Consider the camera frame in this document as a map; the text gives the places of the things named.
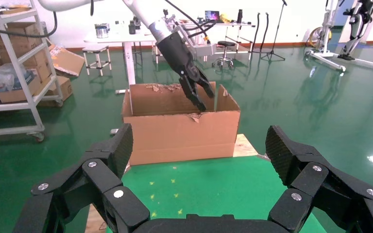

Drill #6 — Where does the black round swivel stool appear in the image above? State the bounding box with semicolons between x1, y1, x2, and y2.
212;40;237;70

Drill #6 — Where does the green cloth with yellow marks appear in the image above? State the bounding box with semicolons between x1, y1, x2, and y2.
106;156;327;233

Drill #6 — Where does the thick black hanging cable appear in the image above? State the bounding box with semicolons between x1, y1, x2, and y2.
0;11;59;39

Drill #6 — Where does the cardboard box on floor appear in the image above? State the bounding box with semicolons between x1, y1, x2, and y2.
37;75;74;108

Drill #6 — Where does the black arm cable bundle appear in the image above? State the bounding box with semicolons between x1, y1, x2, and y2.
163;0;219;44

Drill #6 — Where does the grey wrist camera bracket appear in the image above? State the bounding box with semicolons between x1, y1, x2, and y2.
165;14;218;59

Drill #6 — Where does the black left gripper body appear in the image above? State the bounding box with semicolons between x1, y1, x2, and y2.
155;32;203;80

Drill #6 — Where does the laptop with lit screen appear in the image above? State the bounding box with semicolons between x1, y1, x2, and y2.
204;10;220;21

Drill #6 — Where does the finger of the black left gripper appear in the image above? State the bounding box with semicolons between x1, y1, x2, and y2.
178;74;207;113
193;68;215;99

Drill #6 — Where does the flat low cardboard box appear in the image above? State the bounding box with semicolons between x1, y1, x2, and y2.
0;75;42;104

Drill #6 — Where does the metal tin can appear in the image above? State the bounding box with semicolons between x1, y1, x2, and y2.
94;23;111;39

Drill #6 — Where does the white workbench table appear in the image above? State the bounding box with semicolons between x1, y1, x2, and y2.
170;19;257;62

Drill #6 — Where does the large open cardboard carton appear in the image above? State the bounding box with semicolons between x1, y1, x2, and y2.
121;82;241;166

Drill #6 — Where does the white wheeled storage rack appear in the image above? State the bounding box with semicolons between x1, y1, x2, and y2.
0;0;64;143

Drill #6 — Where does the white height desk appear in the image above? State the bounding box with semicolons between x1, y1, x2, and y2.
83;28;162;95

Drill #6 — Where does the clear plastic bag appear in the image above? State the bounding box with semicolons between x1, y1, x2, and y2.
0;63;36;94

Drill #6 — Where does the cardboard box on rack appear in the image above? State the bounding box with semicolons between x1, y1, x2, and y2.
0;21;48;65

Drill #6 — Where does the black microphone stand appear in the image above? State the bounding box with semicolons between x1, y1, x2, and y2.
259;0;288;62

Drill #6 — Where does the small white frame stool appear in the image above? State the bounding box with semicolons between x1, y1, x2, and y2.
82;45;113;77

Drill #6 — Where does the flattened torn cardboard sheet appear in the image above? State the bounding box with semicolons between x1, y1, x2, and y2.
49;44;86;78

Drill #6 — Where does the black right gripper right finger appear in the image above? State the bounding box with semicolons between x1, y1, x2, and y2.
265;125;373;233

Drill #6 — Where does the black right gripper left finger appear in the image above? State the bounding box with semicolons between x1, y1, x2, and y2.
13;123;151;233

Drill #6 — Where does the white robot support stand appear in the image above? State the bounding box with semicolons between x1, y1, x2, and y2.
305;0;373;73

